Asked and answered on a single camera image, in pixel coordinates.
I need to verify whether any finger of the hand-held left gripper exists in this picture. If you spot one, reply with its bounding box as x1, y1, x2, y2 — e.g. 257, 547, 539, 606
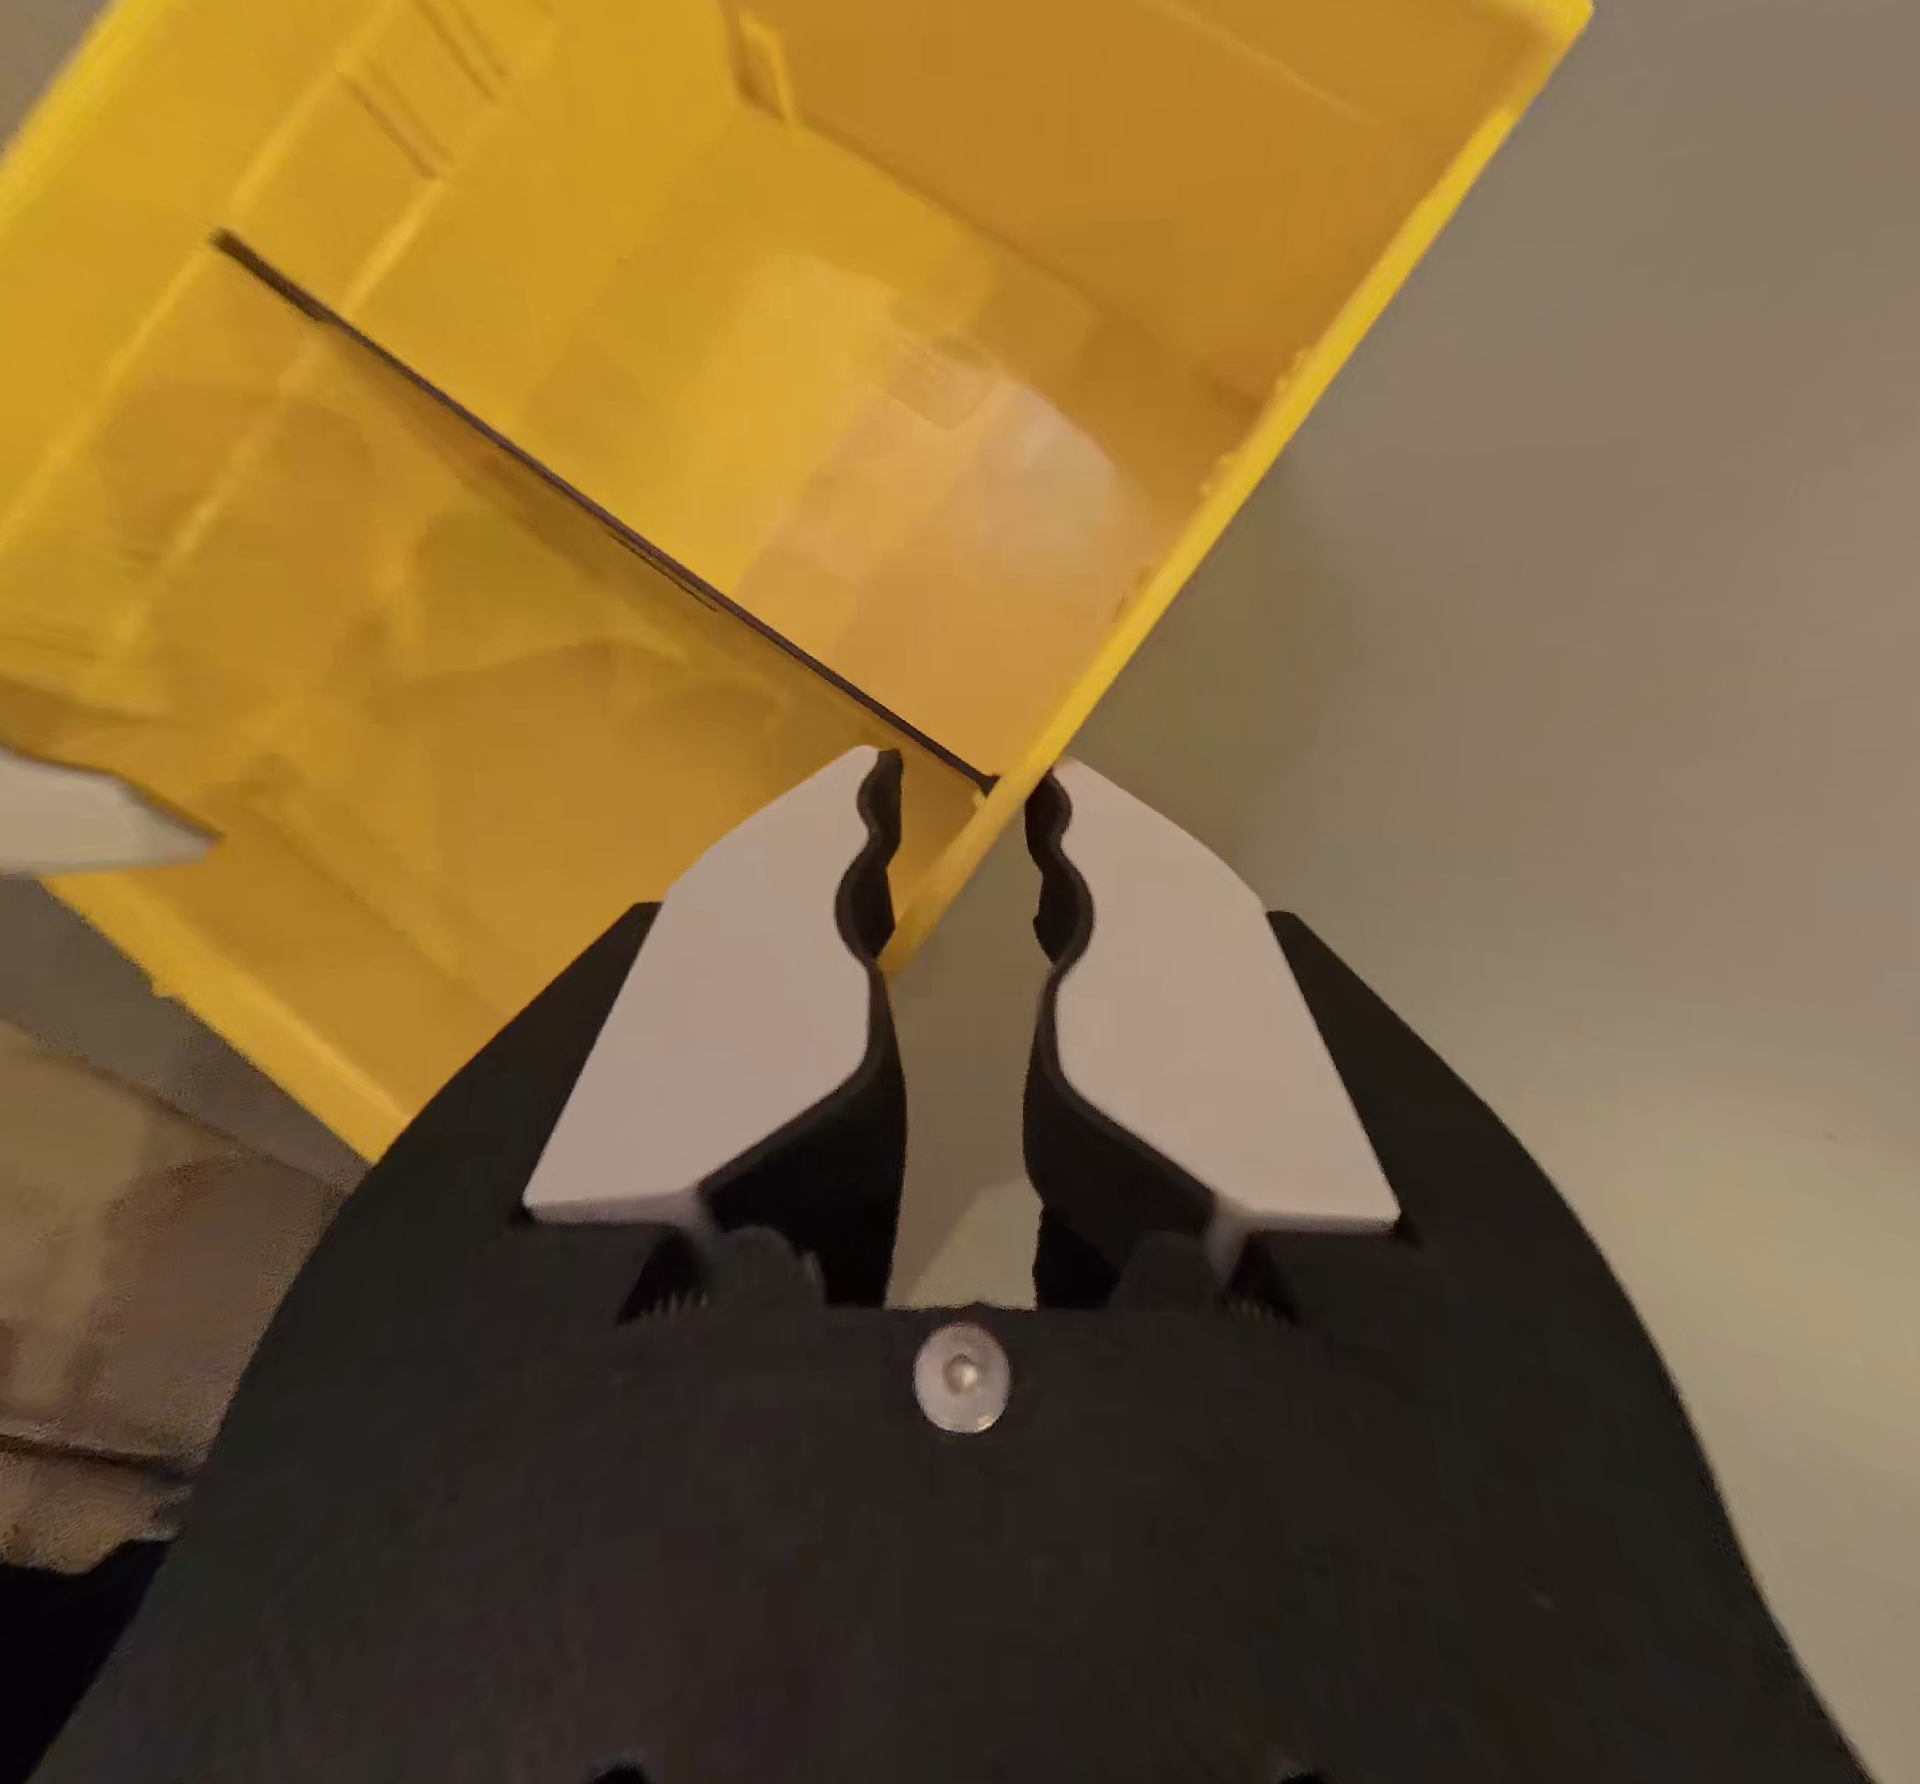
0, 749, 222, 879

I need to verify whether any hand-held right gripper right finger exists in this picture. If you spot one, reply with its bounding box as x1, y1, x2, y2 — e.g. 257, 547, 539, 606
1024, 760, 1404, 1314

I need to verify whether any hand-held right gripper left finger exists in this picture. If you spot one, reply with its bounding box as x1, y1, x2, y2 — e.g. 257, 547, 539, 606
522, 745, 909, 1310

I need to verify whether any yellow plastic storage bin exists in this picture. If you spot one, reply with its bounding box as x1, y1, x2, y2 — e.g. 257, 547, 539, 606
0, 0, 1595, 1164

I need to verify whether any black bin divider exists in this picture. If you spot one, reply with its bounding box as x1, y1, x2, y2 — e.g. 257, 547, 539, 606
210, 227, 999, 795

